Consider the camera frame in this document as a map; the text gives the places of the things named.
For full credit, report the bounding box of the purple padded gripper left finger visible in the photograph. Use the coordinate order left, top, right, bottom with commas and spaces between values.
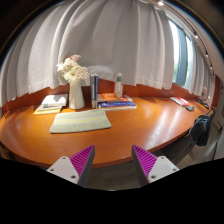
47, 145, 95, 187

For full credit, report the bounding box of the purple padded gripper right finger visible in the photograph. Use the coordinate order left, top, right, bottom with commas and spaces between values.
132, 145, 178, 186

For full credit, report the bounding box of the light green striped towel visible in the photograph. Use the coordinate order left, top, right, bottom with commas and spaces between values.
49, 109, 111, 134

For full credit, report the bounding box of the yellow book under white book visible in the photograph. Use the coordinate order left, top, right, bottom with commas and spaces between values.
34, 107, 62, 115

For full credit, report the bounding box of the white ceramic vase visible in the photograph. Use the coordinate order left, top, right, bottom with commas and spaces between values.
69, 81, 85, 110

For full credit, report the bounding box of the blue flat book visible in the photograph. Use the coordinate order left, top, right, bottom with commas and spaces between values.
98, 101, 137, 110

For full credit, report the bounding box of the white open book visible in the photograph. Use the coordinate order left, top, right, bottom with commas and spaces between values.
38, 94, 68, 111

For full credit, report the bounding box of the small dark device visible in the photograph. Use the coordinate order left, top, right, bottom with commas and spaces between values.
185, 106, 195, 111

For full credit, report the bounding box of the red book at right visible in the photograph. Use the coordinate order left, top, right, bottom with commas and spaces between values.
170, 97, 189, 107

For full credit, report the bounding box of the orange flat book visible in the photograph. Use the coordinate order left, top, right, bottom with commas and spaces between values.
97, 93, 132, 102

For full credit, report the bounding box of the clear plastic water bottle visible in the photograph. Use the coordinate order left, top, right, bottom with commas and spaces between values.
114, 73, 123, 98

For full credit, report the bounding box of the blue upright book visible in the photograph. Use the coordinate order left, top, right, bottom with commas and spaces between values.
94, 73, 98, 108

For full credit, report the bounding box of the grey upright book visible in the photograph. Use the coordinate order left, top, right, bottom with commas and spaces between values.
90, 74, 95, 108

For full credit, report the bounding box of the white pink flower bouquet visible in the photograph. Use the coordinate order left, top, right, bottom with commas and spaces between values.
56, 54, 88, 83

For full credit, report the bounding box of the white right curtain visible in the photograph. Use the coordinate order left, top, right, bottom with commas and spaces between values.
189, 41, 215, 103

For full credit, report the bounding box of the white curtain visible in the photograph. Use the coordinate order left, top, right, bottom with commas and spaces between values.
189, 41, 215, 103
0, 0, 174, 106

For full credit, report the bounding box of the white left curtain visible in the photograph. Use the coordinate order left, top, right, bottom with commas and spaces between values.
0, 0, 174, 106

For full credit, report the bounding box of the window with dark frame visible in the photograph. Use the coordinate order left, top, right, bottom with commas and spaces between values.
169, 20, 193, 89

